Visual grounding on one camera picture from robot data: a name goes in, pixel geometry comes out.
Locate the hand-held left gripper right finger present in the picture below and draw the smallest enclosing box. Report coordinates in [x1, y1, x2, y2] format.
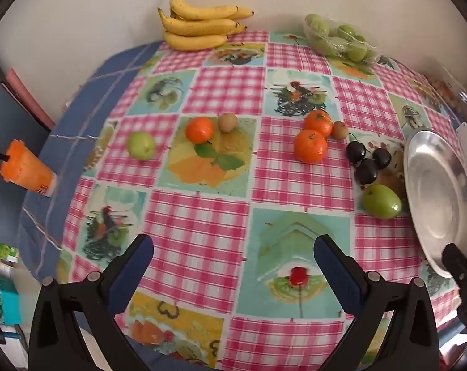
[313, 234, 440, 371]

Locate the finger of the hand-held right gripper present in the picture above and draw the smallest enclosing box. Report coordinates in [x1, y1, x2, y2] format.
[441, 243, 467, 284]

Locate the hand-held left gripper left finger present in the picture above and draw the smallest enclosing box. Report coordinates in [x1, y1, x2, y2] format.
[28, 234, 155, 371]

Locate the round metal plate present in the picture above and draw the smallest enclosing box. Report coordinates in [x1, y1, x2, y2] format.
[403, 129, 467, 279]

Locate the oblong green jujube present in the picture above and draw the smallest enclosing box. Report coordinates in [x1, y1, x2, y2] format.
[362, 184, 403, 219]

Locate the dark cherry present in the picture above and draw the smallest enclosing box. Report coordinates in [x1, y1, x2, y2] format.
[372, 147, 392, 171]
[354, 158, 378, 185]
[346, 133, 368, 163]

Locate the round green jujube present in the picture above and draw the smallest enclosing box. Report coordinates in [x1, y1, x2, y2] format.
[126, 131, 157, 161]

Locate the orange mandarin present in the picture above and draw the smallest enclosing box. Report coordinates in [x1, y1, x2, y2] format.
[304, 110, 334, 139]
[294, 129, 329, 164]
[185, 116, 214, 143]

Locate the pink checked printed tablecloth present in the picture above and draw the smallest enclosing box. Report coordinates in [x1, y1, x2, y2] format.
[59, 31, 467, 369]

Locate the teal box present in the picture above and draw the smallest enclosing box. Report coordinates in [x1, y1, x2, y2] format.
[0, 274, 22, 325]

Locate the orange plastic cup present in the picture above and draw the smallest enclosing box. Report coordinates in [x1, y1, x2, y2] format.
[0, 139, 58, 198]

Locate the clear plastic box of longans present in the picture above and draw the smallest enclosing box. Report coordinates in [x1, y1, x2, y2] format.
[422, 64, 467, 122]

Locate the pink board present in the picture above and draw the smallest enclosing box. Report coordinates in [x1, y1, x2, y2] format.
[3, 67, 56, 128]

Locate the plastic-wrapped tray of green jujubes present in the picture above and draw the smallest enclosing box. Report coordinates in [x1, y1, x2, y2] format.
[304, 13, 381, 66]

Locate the yellow banana bunch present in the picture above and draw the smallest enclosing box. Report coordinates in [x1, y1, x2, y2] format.
[158, 0, 254, 51]

